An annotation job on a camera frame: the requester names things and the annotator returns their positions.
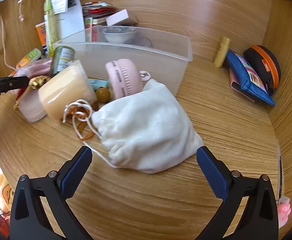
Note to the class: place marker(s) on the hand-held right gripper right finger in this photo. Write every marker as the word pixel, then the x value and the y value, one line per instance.
pixel 211 172

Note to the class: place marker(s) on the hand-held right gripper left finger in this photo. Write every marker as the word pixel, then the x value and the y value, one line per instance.
pixel 74 172

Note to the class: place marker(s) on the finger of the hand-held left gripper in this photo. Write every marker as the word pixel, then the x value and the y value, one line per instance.
pixel 13 82

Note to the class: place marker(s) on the gold charm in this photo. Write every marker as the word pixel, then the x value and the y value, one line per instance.
pixel 38 82

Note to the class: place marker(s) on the clear jar with white lid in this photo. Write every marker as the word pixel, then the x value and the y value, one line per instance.
pixel 32 110

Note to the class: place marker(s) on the cream plastic jar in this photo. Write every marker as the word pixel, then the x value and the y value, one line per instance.
pixel 66 92

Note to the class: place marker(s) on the green tin can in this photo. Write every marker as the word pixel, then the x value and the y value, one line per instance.
pixel 63 60

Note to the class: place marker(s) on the clear plastic bin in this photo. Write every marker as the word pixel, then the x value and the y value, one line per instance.
pixel 156 62

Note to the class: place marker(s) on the wooden desktop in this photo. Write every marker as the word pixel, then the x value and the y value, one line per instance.
pixel 161 205

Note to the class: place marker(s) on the green orange tube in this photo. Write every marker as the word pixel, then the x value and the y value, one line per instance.
pixel 28 59

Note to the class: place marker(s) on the pink packet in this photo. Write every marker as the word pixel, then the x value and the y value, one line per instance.
pixel 38 66

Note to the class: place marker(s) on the orange small box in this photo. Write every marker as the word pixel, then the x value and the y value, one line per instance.
pixel 41 35

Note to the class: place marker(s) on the green spray bottle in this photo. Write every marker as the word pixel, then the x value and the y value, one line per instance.
pixel 49 30

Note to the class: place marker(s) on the white earphone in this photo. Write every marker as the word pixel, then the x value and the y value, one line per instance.
pixel 21 18

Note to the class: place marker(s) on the orange printed blanket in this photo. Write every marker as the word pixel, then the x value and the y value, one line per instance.
pixel 3 192

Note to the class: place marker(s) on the pink toy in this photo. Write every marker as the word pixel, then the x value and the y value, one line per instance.
pixel 284 211

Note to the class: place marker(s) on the wooden bead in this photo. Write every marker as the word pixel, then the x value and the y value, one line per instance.
pixel 103 95

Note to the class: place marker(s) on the teal small bottle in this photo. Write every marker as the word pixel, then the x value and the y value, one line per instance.
pixel 97 83

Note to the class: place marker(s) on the white paper bag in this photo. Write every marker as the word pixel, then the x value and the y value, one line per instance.
pixel 69 20

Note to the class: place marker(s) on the fruit printed card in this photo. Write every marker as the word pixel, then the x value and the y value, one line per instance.
pixel 88 27

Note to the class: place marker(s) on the blue zip pouch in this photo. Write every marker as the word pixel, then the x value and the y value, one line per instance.
pixel 246 80

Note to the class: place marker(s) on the stack of red packets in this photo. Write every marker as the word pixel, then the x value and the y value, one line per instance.
pixel 98 8

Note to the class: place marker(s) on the white bowl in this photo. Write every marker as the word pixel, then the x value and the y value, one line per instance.
pixel 119 35

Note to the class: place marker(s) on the white round tag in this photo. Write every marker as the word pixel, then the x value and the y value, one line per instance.
pixel 145 75

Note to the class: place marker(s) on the black orange round case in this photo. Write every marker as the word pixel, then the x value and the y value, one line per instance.
pixel 263 65

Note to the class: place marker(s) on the yellow tube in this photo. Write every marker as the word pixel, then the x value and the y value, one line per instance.
pixel 222 52

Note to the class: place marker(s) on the white box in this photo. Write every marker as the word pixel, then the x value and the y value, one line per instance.
pixel 117 17

